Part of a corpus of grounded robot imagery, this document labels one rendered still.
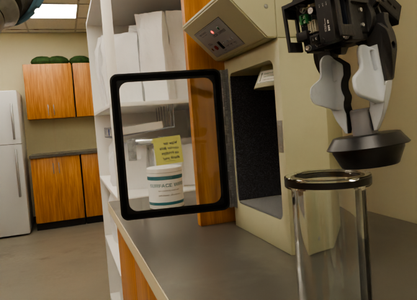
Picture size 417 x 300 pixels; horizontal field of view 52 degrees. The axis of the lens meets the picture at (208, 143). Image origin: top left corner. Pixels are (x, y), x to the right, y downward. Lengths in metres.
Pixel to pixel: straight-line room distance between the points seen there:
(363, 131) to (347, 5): 0.14
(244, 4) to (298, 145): 0.32
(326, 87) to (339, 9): 0.10
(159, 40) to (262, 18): 1.27
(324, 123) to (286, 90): 0.12
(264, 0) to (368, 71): 0.49
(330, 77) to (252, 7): 0.44
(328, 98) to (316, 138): 0.46
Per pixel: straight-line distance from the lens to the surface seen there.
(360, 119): 0.51
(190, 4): 1.28
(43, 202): 5.90
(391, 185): 1.34
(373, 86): 0.49
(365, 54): 0.49
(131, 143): 1.15
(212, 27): 1.06
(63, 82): 6.07
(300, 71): 0.95
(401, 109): 1.28
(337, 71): 0.53
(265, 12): 0.94
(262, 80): 1.04
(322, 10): 0.47
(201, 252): 1.03
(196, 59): 1.25
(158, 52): 2.15
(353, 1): 0.48
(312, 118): 0.96
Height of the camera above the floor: 1.25
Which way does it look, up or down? 3 degrees down
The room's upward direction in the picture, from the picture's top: 4 degrees counter-clockwise
